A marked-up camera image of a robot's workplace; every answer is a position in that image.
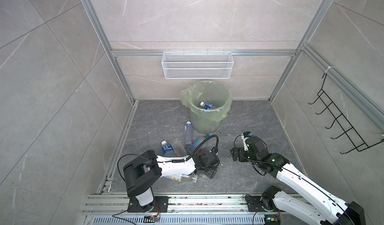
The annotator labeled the clear bottle yellow label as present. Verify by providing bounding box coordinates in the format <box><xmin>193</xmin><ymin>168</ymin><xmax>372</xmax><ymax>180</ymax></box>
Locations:
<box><xmin>166</xmin><ymin>174</ymin><xmax>198</xmax><ymax>183</ymax></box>

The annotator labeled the small bottle blue label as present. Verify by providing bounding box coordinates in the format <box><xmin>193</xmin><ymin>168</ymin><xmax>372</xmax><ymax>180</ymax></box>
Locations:
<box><xmin>161</xmin><ymin>141</ymin><xmax>176</xmax><ymax>158</ymax></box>

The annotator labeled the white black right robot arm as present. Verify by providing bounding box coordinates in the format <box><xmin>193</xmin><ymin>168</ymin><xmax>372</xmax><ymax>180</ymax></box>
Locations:
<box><xmin>231</xmin><ymin>132</ymin><xmax>366</xmax><ymax>225</ymax></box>

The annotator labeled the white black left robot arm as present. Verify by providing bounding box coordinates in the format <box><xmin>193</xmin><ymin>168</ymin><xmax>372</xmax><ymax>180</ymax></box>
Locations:
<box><xmin>123</xmin><ymin>150</ymin><xmax>220</xmax><ymax>213</ymax></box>

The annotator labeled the grey mesh waste bin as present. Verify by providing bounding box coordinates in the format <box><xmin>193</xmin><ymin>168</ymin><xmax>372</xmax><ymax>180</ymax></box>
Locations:
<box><xmin>190</xmin><ymin>110</ymin><xmax>221</xmax><ymax>135</ymax></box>

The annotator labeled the green plastic bin liner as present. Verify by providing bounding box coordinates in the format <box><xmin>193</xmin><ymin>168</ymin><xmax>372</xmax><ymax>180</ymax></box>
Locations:
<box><xmin>180</xmin><ymin>81</ymin><xmax>233</xmax><ymax>122</ymax></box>

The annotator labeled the clear bottle blue cap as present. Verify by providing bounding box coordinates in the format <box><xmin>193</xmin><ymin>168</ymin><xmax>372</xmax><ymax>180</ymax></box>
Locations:
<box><xmin>187</xmin><ymin>135</ymin><xmax>210</xmax><ymax>154</ymax></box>

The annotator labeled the clear empty plastic cup bottle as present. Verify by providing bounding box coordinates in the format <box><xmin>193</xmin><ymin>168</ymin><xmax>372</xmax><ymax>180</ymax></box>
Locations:
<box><xmin>172</xmin><ymin>138</ymin><xmax>188</xmax><ymax>157</ymax></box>

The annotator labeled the purple Ganten water bottle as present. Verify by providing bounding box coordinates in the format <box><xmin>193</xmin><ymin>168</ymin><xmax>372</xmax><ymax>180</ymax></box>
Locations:
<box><xmin>184</xmin><ymin>121</ymin><xmax>194</xmax><ymax>146</ymax></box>

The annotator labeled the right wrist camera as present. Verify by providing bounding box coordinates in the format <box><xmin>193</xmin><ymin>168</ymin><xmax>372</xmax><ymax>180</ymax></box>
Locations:
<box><xmin>241</xmin><ymin>132</ymin><xmax>252</xmax><ymax>151</ymax></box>

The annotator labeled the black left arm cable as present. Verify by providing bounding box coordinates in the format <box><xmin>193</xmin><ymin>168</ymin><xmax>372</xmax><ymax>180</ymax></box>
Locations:
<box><xmin>111</xmin><ymin>134</ymin><xmax>220</xmax><ymax>225</ymax></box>

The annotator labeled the black wire hook rack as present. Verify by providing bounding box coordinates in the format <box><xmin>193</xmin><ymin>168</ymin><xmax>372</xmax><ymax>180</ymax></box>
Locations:
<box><xmin>309</xmin><ymin>73</ymin><xmax>384</xmax><ymax>155</ymax></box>

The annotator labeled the white wire mesh shelf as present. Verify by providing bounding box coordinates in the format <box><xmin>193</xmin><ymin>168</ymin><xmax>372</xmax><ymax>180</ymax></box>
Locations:
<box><xmin>162</xmin><ymin>51</ymin><xmax>234</xmax><ymax>79</ymax></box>

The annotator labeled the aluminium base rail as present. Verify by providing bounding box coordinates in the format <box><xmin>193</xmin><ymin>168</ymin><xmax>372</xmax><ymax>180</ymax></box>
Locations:
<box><xmin>80</xmin><ymin>193</ymin><xmax>302</xmax><ymax>225</ymax></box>

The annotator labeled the aluminium frame rail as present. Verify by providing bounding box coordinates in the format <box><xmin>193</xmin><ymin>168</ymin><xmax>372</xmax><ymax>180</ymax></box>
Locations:
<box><xmin>80</xmin><ymin>0</ymin><xmax>135</xmax><ymax>104</ymax></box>

